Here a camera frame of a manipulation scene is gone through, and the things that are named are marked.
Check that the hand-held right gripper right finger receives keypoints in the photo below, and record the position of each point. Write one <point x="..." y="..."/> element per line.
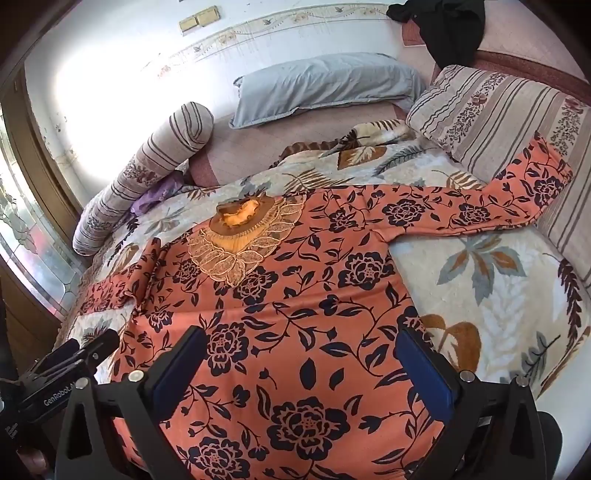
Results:
<point x="422" y="376"/>

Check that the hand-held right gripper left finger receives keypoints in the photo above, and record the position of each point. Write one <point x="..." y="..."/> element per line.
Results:
<point x="178" y="376"/>

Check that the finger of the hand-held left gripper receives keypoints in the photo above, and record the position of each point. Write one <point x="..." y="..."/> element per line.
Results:
<point x="67" y="350"/>
<point x="104" y="342"/>

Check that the orange floral blouse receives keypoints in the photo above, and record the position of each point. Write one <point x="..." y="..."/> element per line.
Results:
<point x="286" y="295"/>

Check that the leaf print fleece blanket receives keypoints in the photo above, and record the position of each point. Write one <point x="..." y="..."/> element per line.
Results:
<point x="485" y="286"/>

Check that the wooden framed patterned glass window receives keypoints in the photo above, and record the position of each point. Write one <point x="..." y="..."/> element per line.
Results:
<point x="32" y="221"/>

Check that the purple cloth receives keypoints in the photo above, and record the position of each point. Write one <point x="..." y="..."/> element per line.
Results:
<point x="154" y="196"/>

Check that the striped bolster pillow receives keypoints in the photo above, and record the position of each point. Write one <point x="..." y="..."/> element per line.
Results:
<point x="152" y="161"/>

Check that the pink bed sheet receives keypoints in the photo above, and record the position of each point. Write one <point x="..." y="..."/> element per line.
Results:
<point x="258" y="143"/>

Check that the striped floral large pillow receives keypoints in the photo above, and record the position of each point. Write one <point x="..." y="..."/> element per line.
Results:
<point x="498" y="115"/>

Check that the grey pillow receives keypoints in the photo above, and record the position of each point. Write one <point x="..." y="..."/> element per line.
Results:
<point x="323" y="85"/>

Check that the maroon padded headboard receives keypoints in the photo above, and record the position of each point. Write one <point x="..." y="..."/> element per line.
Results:
<point x="521" y="64"/>

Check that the black garment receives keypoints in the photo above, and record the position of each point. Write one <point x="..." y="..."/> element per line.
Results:
<point x="450" y="32"/>

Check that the beige wall switch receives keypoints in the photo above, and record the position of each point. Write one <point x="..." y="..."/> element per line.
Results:
<point x="188" y="25"/>
<point x="208" y="14"/>

